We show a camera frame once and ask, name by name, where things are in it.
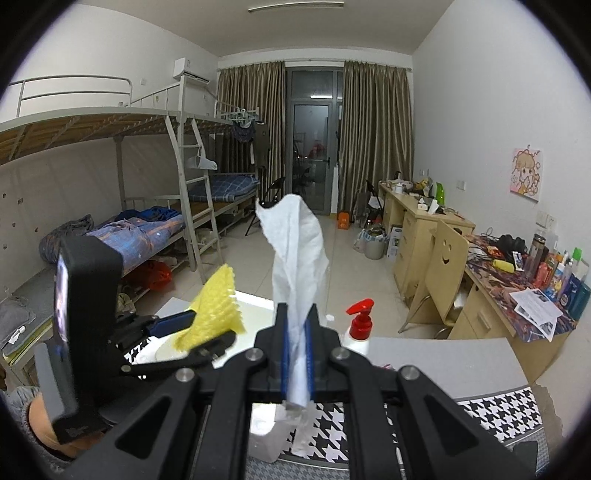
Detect white hanging cloth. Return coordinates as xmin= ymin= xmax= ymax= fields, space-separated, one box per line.
xmin=187 ymin=145 xmax=218 ymax=171

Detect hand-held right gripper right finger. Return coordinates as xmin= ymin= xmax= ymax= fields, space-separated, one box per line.
xmin=302 ymin=302 xmax=539 ymax=480

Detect hanging dark clothes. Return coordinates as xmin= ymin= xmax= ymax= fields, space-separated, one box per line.
xmin=231 ymin=117 xmax=271 ymax=168

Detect grey bed mat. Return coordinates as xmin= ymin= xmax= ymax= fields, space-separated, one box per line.
xmin=0 ymin=267 xmax=54 ymax=358

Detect yellow honeycomb sponge cloth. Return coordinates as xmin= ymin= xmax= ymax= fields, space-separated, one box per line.
xmin=177 ymin=264 xmax=246 ymax=354

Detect person's left hand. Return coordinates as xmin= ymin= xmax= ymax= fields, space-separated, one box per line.
xmin=28 ymin=399 xmax=109 ymax=460

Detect row of toiletry bottles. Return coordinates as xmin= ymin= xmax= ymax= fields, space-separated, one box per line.
xmin=526 ymin=233 xmax=591 ymax=320

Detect wooden desk with printed mat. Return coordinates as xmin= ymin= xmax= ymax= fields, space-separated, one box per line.
xmin=462 ymin=233 xmax=578 ymax=384

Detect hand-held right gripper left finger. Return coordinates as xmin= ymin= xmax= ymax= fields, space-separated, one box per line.
xmin=55 ymin=302 xmax=291 ymax=480

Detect ceiling tube light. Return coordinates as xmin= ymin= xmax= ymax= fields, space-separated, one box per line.
xmin=248 ymin=1 xmax=345 ymax=13

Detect white tissue paper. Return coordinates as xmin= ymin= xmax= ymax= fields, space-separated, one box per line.
xmin=255 ymin=194 xmax=330 ymax=457

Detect blue clothes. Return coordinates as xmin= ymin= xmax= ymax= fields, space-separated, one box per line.
xmin=115 ymin=207 xmax=182 ymax=223

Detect red plastic bag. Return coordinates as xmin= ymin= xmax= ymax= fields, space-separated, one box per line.
xmin=134 ymin=262 xmax=174 ymax=290

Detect metal bucket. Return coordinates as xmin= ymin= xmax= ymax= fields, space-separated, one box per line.
xmin=365 ymin=226 xmax=389 ymax=260

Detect houndstooth table cloth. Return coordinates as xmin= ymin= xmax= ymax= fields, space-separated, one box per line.
xmin=124 ymin=336 xmax=561 ymax=480

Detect white tissue pack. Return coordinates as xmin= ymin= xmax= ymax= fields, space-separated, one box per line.
xmin=250 ymin=405 xmax=297 ymax=463

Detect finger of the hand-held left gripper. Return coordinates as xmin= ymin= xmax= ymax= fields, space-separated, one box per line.
xmin=145 ymin=310 xmax=197 ymax=339
xmin=119 ymin=331 xmax=237 ymax=380

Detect blue purple quilt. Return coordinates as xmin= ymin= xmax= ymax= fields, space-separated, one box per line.
xmin=39 ymin=208 xmax=185 ymax=273

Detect wooden desk with pot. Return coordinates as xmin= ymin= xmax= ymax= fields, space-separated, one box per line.
xmin=379 ymin=180 xmax=476 ymax=301

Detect cardboard box with smiley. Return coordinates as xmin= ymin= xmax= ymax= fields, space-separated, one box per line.
xmin=399 ymin=219 xmax=469 ymax=340

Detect black headphones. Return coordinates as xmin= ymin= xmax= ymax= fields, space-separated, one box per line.
xmin=496 ymin=234 xmax=527 ymax=256

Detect white air conditioner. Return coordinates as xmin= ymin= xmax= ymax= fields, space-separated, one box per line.
xmin=173 ymin=58 xmax=212 ymax=85

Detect large metal bunk bed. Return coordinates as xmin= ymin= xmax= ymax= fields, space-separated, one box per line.
xmin=0 ymin=76 xmax=218 ymax=370

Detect white pump bottle red top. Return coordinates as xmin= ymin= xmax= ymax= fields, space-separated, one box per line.
xmin=342 ymin=299 xmax=375 ymax=358

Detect cartoon wall poster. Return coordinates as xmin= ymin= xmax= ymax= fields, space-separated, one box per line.
xmin=509 ymin=147 xmax=544 ymax=203

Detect small metal bunk bed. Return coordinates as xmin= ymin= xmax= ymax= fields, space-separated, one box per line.
xmin=178 ymin=74 xmax=262 ymax=232

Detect black tripod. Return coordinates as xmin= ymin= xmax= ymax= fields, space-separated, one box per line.
xmin=245 ymin=178 xmax=287 ymax=236

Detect brown curtain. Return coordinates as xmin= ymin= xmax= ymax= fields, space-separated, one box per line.
xmin=217 ymin=61 xmax=287 ymax=217
xmin=342 ymin=60 xmax=411 ymax=217

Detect white printed papers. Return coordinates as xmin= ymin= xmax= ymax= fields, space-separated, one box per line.
xmin=510 ymin=286 xmax=566 ymax=342

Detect person's left forearm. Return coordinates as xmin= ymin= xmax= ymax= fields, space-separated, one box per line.
xmin=0 ymin=385 xmax=75 ymax=468

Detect blue plaid bedding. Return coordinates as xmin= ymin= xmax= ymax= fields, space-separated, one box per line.
xmin=187 ymin=173 xmax=262 ymax=202

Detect glass balcony door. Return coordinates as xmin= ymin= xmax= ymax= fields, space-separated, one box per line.
xmin=285 ymin=67 xmax=345 ymax=215

